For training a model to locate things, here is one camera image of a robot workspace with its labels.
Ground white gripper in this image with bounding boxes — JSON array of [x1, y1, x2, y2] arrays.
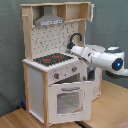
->
[[71, 46, 95, 64]]

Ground black stovetop red burners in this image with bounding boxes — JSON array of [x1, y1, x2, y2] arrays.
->
[[34, 53, 71, 67]]

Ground white wooden toy kitchen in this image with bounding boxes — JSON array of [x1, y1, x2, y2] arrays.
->
[[19, 1, 106, 127]]

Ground white fridge cabinet door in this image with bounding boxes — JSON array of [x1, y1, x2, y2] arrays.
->
[[87, 66, 102, 100]]

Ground white microwave door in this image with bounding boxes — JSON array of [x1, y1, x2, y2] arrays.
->
[[87, 3, 94, 22]]

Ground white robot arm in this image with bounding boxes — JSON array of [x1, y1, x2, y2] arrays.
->
[[71, 45, 128, 78]]

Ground red stove knob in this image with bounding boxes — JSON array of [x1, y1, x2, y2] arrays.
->
[[72, 66, 78, 72], [54, 73, 60, 79]]

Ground white oven door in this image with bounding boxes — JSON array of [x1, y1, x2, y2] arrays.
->
[[49, 81, 92, 124]]

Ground left red stove knob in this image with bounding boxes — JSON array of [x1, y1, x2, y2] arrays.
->
[[54, 73, 60, 79]]

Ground grey range hood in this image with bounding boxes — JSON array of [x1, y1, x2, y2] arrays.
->
[[35, 5, 64, 27]]

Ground right red stove knob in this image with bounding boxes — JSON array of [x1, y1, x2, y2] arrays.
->
[[72, 66, 78, 72]]

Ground black toy faucet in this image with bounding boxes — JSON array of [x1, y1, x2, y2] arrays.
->
[[67, 33, 82, 49]]

